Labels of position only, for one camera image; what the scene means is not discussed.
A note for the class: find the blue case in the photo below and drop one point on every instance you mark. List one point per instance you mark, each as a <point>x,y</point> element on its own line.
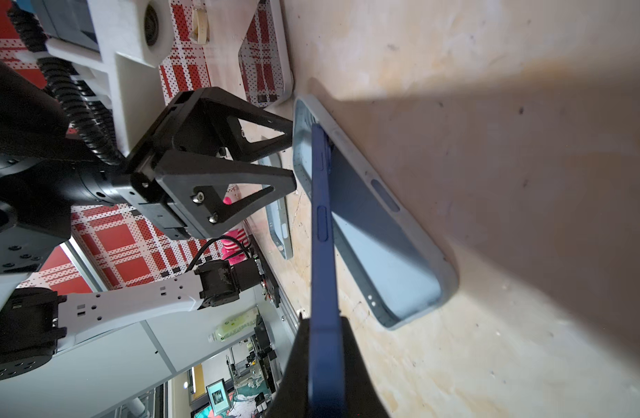
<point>397,266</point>
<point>279,227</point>

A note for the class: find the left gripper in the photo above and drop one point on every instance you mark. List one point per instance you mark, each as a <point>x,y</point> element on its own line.
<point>189,195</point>

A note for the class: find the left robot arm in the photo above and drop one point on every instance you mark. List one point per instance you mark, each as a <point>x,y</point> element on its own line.
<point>100,133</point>

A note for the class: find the pink plush toy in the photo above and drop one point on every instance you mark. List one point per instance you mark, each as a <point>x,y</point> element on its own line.
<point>232,249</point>

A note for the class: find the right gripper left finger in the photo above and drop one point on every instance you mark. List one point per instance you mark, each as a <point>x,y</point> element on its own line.
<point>292,398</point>

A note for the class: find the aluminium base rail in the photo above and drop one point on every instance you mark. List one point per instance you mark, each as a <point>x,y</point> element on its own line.
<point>274,289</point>

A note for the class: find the black phone horizontal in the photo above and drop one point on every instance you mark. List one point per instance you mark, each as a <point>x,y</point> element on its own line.
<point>326,383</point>

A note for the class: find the black phone lower left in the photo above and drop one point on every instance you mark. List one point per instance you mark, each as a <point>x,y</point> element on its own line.
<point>263,57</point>

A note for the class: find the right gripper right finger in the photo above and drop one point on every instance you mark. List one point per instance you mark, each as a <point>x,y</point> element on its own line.
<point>361,397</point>

